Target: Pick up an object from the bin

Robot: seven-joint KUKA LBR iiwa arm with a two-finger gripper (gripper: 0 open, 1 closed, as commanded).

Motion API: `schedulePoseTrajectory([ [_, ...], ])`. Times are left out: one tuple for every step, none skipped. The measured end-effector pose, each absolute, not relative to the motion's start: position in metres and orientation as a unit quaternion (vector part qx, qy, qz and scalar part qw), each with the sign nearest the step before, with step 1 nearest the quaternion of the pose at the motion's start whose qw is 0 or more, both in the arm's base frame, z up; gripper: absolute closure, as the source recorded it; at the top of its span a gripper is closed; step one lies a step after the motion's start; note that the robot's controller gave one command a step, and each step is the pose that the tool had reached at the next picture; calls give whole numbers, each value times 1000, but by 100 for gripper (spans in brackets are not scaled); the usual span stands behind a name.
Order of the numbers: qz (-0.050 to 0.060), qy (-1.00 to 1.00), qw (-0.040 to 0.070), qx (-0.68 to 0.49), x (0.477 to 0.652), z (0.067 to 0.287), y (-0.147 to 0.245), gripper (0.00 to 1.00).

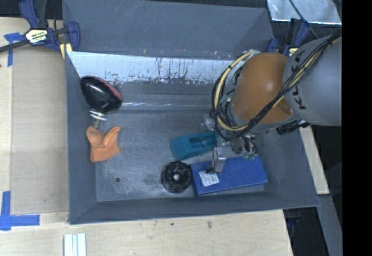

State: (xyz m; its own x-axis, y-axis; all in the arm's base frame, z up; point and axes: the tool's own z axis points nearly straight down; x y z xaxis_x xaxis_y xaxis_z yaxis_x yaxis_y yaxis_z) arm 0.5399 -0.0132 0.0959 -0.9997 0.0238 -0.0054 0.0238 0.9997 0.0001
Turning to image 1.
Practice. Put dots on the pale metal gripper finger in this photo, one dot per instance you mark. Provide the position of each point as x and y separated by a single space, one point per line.
219 161
207 124

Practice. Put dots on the blue flat box white label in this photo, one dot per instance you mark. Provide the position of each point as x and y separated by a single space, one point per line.
241 174

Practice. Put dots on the teal plastic block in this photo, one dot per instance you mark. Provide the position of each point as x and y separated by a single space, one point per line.
186 147

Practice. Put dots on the black round ribbed knob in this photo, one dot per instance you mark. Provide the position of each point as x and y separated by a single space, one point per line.
175 177

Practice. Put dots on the orange cloth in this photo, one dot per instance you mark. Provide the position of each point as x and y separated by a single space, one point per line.
101 145

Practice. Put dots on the grey metal bin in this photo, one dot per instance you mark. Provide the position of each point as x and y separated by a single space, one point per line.
151 31

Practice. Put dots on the pale wood board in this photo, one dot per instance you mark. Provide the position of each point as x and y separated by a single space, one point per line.
37 132

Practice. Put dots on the black cylinder on white bracket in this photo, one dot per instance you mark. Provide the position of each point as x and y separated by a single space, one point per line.
286 128

